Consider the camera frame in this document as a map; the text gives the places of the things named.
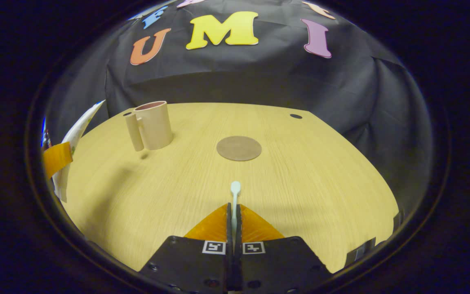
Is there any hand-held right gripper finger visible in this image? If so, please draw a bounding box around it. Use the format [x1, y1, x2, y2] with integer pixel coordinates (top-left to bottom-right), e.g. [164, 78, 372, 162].
[235, 203, 334, 294]
[139, 203, 233, 294]

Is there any white toothpaste tube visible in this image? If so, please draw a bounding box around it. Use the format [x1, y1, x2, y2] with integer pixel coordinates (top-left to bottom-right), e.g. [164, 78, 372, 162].
[51, 100, 106, 203]

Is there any round brown coaster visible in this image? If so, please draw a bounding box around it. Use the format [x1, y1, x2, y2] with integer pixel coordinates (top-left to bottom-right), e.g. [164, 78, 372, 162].
[216, 136, 262, 162]

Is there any beige cup with handle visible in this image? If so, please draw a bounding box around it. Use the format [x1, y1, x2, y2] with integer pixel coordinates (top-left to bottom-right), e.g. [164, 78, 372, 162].
[123, 101, 174, 152]

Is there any black backdrop cloth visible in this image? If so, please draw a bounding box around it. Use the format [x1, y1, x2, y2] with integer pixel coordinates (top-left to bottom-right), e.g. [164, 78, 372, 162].
[45, 0, 433, 213]

